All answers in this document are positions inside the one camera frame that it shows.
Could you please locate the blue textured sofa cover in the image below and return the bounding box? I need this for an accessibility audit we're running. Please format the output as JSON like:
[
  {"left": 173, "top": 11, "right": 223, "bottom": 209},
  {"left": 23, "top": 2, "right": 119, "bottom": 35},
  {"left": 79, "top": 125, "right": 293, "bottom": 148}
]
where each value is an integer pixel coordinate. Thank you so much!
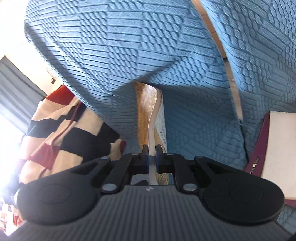
[{"left": 23, "top": 0, "right": 296, "bottom": 228}]

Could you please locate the red black cream striped blanket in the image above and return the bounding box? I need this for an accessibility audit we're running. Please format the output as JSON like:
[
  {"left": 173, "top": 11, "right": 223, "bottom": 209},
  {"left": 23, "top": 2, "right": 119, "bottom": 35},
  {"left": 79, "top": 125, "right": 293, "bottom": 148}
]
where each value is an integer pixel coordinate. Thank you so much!
[{"left": 1, "top": 85, "right": 125, "bottom": 237}]

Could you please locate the grey window curtain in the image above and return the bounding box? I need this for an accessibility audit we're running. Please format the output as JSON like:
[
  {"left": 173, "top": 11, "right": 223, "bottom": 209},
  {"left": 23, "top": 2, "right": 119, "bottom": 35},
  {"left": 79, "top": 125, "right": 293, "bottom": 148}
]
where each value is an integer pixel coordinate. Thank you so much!
[{"left": 0, "top": 56, "right": 47, "bottom": 133}]

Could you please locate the brown white cover book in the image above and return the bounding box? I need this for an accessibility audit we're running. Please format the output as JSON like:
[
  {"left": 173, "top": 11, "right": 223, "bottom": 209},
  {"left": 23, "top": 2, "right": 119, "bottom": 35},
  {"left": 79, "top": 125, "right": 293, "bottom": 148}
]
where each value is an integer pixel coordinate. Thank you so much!
[{"left": 135, "top": 82, "right": 169, "bottom": 185}]

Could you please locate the purple cover white book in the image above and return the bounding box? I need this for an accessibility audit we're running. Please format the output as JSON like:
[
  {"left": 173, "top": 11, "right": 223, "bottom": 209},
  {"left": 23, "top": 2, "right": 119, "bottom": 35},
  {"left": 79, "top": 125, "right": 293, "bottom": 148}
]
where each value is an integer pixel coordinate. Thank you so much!
[{"left": 245, "top": 111, "right": 296, "bottom": 207}]

